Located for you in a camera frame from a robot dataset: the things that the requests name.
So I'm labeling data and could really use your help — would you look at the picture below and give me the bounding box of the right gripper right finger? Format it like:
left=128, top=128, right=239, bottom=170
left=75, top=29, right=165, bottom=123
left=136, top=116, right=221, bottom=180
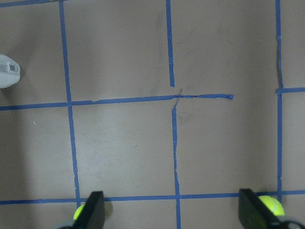
left=238, top=188, right=274, bottom=229

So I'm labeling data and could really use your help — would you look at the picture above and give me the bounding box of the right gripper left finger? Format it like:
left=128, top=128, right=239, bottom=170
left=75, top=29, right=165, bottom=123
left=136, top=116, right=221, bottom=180
left=71, top=191, right=105, bottom=229

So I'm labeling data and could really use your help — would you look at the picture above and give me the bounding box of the clear tennis ball can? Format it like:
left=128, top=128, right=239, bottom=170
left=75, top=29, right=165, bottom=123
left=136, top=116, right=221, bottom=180
left=0, top=54, right=20, bottom=89

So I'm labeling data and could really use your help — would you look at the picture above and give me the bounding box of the tennis ball table centre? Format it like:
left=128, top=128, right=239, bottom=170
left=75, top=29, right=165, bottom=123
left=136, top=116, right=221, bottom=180
left=73, top=204, right=85, bottom=220

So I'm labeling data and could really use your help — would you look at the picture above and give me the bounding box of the tennis ball near right base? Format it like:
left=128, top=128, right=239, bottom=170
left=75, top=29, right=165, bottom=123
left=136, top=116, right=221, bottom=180
left=259, top=196, right=285, bottom=216

